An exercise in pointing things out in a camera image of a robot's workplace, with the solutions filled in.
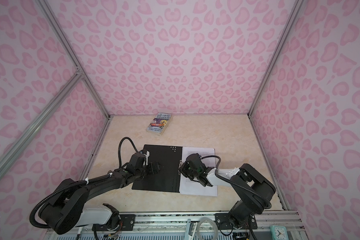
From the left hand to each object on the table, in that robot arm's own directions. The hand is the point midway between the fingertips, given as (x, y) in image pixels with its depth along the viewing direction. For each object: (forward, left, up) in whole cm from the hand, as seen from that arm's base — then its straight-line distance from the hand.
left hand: (158, 166), depth 89 cm
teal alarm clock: (-33, -59, -2) cm, 68 cm away
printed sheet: (-12, -18, -1) cm, 21 cm away
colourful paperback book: (+36, +3, -2) cm, 36 cm away
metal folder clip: (+4, -13, -3) cm, 14 cm away
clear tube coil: (-34, -23, -3) cm, 41 cm away
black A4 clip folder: (-6, -6, -4) cm, 9 cm away
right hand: (-2, -12, +1) cm, 12 cm away
